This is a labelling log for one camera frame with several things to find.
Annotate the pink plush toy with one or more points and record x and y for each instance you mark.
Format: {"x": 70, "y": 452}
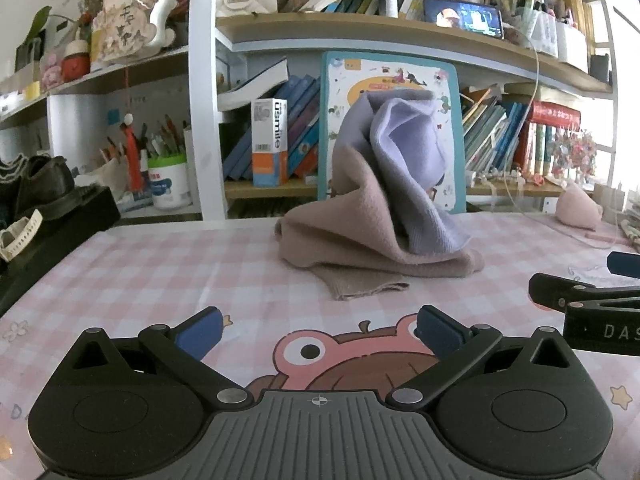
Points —
{"x": 577, "y": 207}

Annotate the black box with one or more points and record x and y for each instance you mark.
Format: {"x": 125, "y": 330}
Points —
{"x": 65, "y": 220}

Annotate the thick paperback book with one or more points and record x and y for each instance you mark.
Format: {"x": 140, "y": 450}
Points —
{"x": 260, "y": 85}

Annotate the bunch of pens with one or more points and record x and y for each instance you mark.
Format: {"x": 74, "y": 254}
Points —
{"x": 160, "y": 140}

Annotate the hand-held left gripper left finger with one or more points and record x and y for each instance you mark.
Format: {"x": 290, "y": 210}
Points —
{"x": 200, "y": 332}

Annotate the phone showing video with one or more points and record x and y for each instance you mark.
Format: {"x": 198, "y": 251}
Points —
{"x": 465, "y": 17}

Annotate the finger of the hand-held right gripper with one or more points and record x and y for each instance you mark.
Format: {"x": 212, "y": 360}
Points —
{"x": 625, "y": 264}
{"x": 552, "y": 290}

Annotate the dark grey cup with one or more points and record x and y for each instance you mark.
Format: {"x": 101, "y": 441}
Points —
{"x": 600, "y": 69}

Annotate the red tassel ornament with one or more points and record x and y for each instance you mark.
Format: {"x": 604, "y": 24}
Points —
{"x": 132, "y": 160}

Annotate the thick red dictionary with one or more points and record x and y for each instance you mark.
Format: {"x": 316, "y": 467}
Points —
{"x": 555, "y": 114}

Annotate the teal children's picture book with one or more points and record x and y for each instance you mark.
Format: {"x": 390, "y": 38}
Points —
{"x": 345, "y": 85}

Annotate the white jar with green lid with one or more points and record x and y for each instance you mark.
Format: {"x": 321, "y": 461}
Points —
{"x": 170, "y": 190}

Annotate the row of thin picture books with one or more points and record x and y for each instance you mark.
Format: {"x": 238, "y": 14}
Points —
{"x": 490, "y": 130}

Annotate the row of blue books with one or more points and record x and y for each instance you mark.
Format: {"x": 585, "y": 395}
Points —
{"x": 305, "y": 125}

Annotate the white and orange toothpaste box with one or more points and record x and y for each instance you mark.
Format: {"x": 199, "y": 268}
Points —
{"x": 270, "y": 130}

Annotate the green leafy plant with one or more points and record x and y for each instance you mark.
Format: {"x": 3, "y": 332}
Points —
{"x": 39, "y": 22}

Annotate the white storage box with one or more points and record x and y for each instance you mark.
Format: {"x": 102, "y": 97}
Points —
{"x": 572, "y": 47}

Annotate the white rabbit ornament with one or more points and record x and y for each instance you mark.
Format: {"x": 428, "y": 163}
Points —
{"x": 130, "y": 15}

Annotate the red round figurine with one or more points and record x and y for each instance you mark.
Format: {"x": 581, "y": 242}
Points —
{"x": 76, "y": 62}

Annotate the pink and purple sweater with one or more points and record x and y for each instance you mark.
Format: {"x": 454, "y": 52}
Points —
{"x": 360, "y": 220}

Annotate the white wristwatch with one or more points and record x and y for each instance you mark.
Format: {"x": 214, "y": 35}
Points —
{"x": 25, "y": 227}

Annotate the white wooden bookshelf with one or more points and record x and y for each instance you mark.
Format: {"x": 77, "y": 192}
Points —
{"x": 205, "y": 110}

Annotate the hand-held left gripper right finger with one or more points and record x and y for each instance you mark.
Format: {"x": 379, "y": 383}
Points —
{"x": 440, "y": 331}

